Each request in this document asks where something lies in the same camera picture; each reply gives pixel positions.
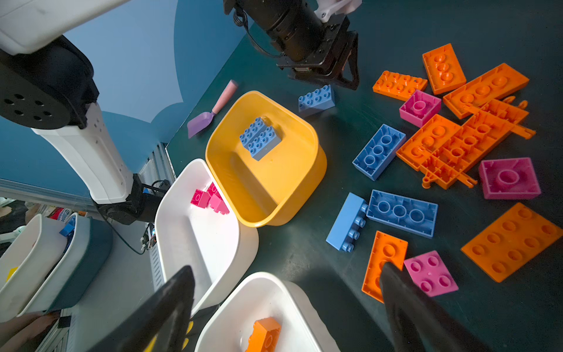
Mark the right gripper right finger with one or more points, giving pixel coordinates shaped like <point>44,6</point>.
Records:
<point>412,314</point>

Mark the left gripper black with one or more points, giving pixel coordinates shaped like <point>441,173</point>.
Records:
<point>316,46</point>

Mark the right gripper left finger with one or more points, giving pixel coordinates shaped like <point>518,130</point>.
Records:
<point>161,323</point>

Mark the blue lego brick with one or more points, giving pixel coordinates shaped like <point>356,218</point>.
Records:
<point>316,101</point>
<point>404,213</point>
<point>261,145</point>
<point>252,132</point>
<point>379,152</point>

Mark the orange lego plate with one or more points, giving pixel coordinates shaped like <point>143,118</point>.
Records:
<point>385,249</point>
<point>398,86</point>
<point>511,241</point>

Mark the orange lego brick cluster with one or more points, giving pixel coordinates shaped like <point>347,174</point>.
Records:
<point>265,335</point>

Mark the magenta small lego brick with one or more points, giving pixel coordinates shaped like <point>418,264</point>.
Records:
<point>201,199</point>

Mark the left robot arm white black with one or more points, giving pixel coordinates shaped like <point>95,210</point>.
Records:
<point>47,84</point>

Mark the orange lego plate bottom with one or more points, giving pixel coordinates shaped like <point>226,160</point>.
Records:
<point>385,249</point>

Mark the left white plastic tray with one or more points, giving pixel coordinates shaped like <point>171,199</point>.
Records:
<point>217,247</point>

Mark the white plastic tray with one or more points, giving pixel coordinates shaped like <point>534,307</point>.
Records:
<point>259,296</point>
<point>217,247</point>

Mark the magenta lego brick in pile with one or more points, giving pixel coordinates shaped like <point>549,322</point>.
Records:
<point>420,108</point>

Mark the right white plastic tray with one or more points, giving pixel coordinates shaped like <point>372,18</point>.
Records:
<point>259,296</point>

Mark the orange lego brick top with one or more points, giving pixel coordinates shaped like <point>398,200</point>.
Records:
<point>443,69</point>

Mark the light blue lego brick side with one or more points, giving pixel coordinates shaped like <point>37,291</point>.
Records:
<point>348,224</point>

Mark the white storage bin outside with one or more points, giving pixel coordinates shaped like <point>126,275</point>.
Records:
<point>35,268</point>

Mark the yellow plastic tray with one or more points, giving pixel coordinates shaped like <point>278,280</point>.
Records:
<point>272,190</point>

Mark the purple pink toy spatula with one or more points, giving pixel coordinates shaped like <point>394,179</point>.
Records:
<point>201,121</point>

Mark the orange lego pile centre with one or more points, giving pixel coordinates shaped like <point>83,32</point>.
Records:
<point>445,151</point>

